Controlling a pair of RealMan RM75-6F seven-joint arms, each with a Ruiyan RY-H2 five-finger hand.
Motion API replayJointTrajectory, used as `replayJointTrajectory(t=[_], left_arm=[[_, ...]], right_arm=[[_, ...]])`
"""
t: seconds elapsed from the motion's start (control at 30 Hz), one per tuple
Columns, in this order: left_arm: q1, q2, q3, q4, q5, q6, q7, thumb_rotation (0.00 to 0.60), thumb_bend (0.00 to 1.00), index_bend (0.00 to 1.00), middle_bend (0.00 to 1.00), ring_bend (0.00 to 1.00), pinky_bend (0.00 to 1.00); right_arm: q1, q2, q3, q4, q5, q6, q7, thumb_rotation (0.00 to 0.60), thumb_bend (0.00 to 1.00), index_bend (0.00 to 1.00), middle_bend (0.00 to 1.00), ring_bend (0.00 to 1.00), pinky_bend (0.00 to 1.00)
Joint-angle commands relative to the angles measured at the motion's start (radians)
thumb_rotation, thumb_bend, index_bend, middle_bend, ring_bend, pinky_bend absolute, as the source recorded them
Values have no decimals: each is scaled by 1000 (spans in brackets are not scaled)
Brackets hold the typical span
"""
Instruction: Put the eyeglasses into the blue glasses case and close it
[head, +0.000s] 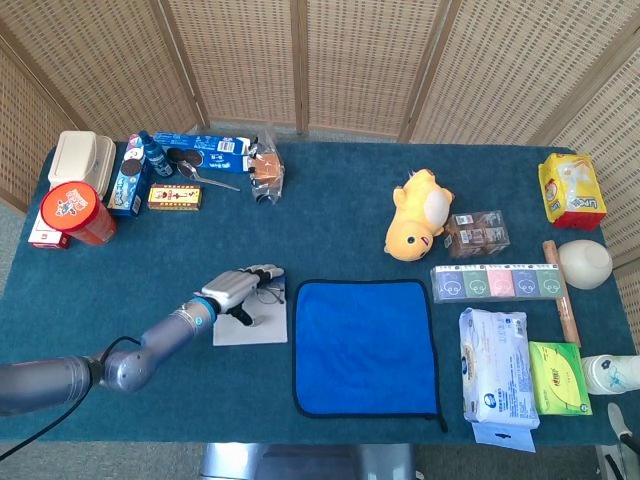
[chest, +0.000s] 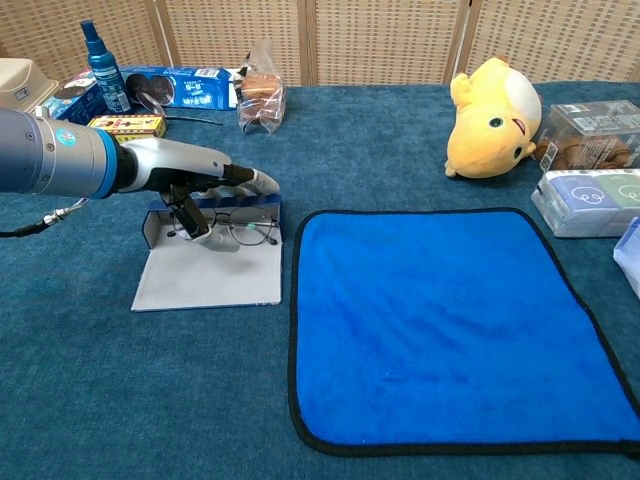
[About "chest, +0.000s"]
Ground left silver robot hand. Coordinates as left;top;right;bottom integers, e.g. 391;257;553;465
117;137;281;249

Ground thin wire-frame eyeglasses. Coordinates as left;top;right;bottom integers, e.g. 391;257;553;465
167;207;280;248

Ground blue glasses case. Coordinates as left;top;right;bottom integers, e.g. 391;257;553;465
130;193;285;314

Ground small yellow box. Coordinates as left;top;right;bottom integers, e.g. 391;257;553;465
87;113;168;139

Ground metal spoon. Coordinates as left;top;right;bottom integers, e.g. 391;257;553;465
132;92;225;127

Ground long blue cookie box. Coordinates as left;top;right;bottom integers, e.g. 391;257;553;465
118;66;242;111

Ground blue spray bottle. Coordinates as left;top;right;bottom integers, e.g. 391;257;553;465
79;19;132;115

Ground clear bag of bread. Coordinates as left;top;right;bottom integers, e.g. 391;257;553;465
234;39;287;136

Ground short blue cookie box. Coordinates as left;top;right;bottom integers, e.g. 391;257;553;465
39;69;109;126

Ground beige lunch box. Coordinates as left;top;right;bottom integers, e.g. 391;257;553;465
0;57;60;114

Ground teal table cover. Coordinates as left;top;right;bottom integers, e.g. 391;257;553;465
0;82;640;480

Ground woven folding screen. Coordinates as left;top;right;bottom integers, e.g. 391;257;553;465
0;0;640;87

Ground blue microfiber cloth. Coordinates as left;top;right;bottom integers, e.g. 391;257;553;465
288;207;640;457

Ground yellow plush chick toy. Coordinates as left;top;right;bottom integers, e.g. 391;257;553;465
444;55;544;180

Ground pastel pocket tissue multipack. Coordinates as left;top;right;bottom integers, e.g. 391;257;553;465
530;168;640;239

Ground clear box brown figurines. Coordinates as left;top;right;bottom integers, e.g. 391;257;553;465
533;99;640;171

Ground white wet wipes pack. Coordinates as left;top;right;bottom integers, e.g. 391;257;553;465
612;216;640;301

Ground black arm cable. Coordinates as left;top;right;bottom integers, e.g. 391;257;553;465
0;197;91;239

